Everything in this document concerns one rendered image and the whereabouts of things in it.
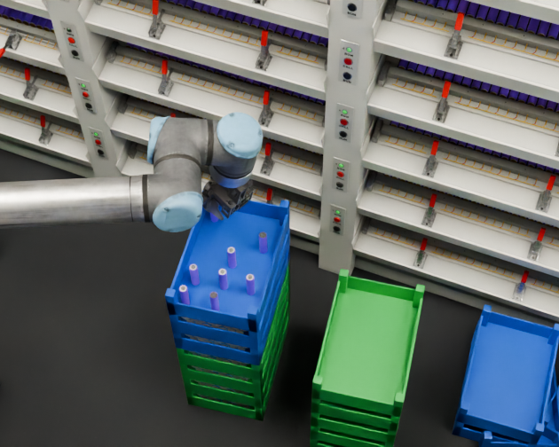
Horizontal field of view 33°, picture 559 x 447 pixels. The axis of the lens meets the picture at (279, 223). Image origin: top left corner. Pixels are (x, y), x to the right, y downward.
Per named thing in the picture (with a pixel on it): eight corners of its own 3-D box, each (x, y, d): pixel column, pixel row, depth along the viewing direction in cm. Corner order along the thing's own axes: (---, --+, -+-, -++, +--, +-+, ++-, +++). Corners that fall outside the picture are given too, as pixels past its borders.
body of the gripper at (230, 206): (226, 221, 207) (233, 197, 196) (199, 193, 209) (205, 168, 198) (251, 199, 210) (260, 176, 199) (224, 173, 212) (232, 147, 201)
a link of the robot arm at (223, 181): (201, 157, 193) (235, 130, 197) (199, 168, 198) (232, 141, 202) (232, 187, 192) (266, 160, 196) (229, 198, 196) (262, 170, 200)
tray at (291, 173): (322, 201, 247) (318, 183, 234) (114, 135, 261) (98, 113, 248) (349, 133, 252) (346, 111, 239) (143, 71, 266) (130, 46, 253)
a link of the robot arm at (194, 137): (148, 151, 178) (215, 154, 180) (148, 105, 184) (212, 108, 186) (145, 182, 185) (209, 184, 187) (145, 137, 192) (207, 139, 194)
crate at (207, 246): (257, 333, 206) (256, 315, 199) (168, 313, 209) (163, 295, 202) (290, 221, 222) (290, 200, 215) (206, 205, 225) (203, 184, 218)
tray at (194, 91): (325, 155, 231) (320, 131, 218) (102, 86, 245) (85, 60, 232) (353, 82, 236) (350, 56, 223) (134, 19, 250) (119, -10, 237)
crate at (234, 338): (258, 349, 212) (257, 333, 206) (171, 331, 215) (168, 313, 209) (290, 240, 229) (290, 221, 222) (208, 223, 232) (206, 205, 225)
